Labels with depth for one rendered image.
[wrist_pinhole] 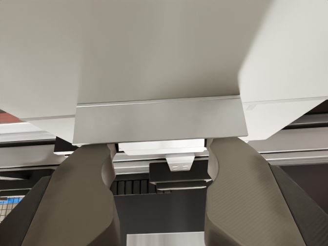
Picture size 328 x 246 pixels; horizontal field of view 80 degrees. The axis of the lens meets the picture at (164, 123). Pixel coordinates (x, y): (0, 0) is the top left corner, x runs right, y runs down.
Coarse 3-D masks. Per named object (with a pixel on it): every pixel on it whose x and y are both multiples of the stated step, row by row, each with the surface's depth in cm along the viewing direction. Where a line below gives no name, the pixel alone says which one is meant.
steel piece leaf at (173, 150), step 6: (126, 150) 20; (132, 150) 20; (138, 150) 20; (144, 150) 20; (150, 150) 21; (156, 150) 21; (162, 150) 21; (168, 150) 21; (174, 150) 21; (180, 150) 21; (186, 150) 21; (192, 150) 21; (198, 150) 22
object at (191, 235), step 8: (176, 232) 19; (184, 232) 18; (192, 232) 18; (200, 232) 18; (128, 240) 19; (136, 240) 18; (144, 240) 18; (152, 240) 18; (160, 240) 18; (168, 240) 18; (176, 240) 18; (184, 240) 18; (192, 240) 18; (200, 240) 18
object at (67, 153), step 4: (56, 136) 21; (56, 140) 21; (60, 140) 21; (64, 140) 21; (56, 144) 21; (60, 144) 21; (64, 144) 21; (68, 144) 21; (56, 148) 21; (60, 148) 21; (64, 148) 21; (68, 148) 21; (72, 148) 21; (76, 148) 21; (56, 152) 21; (60, 152) 21; (64, 152) 21; (68, 152) 21; (72, 152) 21; (120, 152) 22; (124, 152) 22
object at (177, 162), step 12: (168, 156) 24; (180, 156) 23; (192, 156) 23; (156, 168) 38; (168, 168) 38; (180, 168) 33; (192, 168) 37; (204, 168) 37; (156, 180) 37; (168, 180) 37; (180, 180) 37; (192, 180) 37; (204, 180) 37
